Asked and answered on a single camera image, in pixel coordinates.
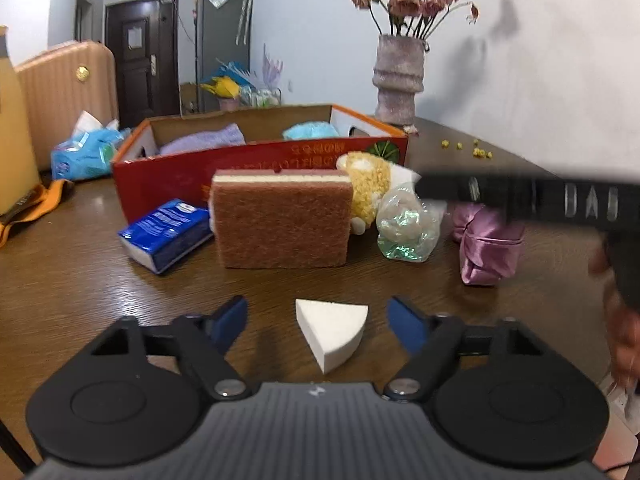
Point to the light blue plush toy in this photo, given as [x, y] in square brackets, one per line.
[310, 131]

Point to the cluttered storage rack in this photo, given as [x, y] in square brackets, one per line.
[263, 89]

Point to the yellow watering can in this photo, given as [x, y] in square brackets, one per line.
[222, 87]

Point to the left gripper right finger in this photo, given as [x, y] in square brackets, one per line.
[432, 343]

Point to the iridescent plastic bag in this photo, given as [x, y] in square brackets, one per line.
[408, 227]

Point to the person's right hand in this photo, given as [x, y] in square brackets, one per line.
[621, 323]

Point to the pink ribbed suitcase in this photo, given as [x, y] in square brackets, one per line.
[59, 85]

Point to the grey refrigerator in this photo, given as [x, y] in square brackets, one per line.
[217, 42]

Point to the yellow white plush toy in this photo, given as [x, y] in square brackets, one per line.
[372, 177]

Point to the white wedge makeup sponge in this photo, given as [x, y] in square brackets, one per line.
[332, 331]

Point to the pinkish ceramic vase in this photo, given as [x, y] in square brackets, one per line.
[398, 74]

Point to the dark brown entrance door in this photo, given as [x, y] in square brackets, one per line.
[143, 36]

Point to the purple knitted towel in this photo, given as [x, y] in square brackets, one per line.
[227, 137]

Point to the pink satin pouch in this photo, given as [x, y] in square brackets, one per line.
[489, 245]

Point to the red orange cardboard box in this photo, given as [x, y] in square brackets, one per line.
[146, 179]

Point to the brown scouring sponge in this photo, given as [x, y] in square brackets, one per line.
[291, 219]

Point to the blue tissue pack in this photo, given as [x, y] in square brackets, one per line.
[88, 152]

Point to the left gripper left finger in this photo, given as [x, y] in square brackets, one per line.
[203, 342]

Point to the blue pocket tissue packet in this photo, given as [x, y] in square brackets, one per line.
[165, 235]

